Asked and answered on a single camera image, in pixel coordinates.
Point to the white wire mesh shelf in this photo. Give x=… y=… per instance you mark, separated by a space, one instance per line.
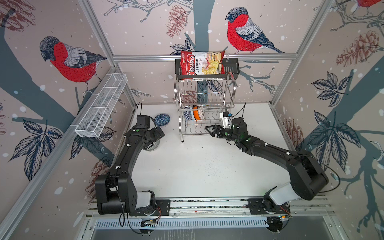
x=96 y=117

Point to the dark blue patterned bowl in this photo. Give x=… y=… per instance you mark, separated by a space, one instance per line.
x=162 y=120

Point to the red patterned bowl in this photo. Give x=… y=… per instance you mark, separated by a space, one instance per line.
x=188 y=115

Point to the blue floral ceramic bowl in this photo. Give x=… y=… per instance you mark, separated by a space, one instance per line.
x=192 y=111

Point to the stainless steel dish rack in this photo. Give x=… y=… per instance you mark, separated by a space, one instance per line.
x=214 y=93

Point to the red cassava chips bag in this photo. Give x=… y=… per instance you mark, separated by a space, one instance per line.
x=202 y=63

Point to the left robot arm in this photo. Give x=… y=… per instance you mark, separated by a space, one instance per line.
x=115 y=190

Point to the orange plastic bowl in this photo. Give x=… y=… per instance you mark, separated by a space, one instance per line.
x=196 y=113

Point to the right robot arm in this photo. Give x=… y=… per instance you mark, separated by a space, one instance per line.
x=307 y=178

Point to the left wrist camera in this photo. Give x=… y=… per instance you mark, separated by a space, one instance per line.
x=143 y=122

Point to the black wall basket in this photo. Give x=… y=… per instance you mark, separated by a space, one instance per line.
x=230 y=65

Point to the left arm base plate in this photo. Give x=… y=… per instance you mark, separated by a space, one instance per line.
x=161 y=208

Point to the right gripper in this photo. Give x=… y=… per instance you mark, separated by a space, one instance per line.
x=215 y=129

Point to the aluminium front rail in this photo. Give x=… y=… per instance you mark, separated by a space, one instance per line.
x=237 y=207

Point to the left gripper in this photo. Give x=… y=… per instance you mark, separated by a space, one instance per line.
x=157 y=135

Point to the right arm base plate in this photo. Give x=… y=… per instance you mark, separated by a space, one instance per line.
x=260 y=206

